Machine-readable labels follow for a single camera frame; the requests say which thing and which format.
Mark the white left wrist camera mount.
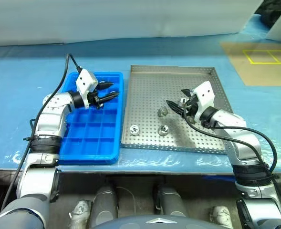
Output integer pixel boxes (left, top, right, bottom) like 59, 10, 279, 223
75, 69, 99, 106

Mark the grey robot leg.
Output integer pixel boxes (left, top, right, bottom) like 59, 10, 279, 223
154, 186, 188, 219
90, 185, 118, 229

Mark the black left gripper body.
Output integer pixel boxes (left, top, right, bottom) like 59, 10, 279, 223
87, 89, 105, 109

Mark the white left robot foot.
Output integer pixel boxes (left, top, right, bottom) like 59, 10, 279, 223
68, 199, 92, 229

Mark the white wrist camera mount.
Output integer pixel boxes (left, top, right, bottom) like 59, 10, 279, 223
75, 69, 99, 106
192, 81, 216, 121

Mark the white right robot foot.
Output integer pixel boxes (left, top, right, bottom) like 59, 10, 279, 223
209, 205, 234, 229

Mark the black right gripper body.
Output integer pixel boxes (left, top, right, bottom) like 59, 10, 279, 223
182, 94, 199, 122

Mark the white robot foot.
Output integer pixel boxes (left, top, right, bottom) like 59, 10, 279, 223
68, 199, 92, 229
209, 205, 234, 229

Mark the brown cardboard sheet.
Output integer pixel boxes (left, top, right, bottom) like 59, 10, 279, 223
220, 42, 281, 86

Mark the dark rounded robot torso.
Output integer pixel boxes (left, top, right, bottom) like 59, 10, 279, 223
90, 214, 227, 229

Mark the blue plastic compartment tray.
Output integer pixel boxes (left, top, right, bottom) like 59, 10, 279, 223
58, 71, 125, 166

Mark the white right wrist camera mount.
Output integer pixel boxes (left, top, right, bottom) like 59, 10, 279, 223
192, 81, 216, 121

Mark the large white backdrop board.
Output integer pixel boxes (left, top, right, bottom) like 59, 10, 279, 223
0, 0, 264, 47

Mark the grey right robot leg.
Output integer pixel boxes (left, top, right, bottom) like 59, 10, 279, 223
154, 186, 188, 219

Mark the grey left robot leg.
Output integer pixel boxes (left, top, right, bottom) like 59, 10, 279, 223
90, 185, 118, 229

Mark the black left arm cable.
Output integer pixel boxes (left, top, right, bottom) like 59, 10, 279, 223
0, 53, 83, 211

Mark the black bulky background object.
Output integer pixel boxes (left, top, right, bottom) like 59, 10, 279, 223
259, 0, 281, 27

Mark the perforated steel tray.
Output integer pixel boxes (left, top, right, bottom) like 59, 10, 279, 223
120, 64, 235, 156

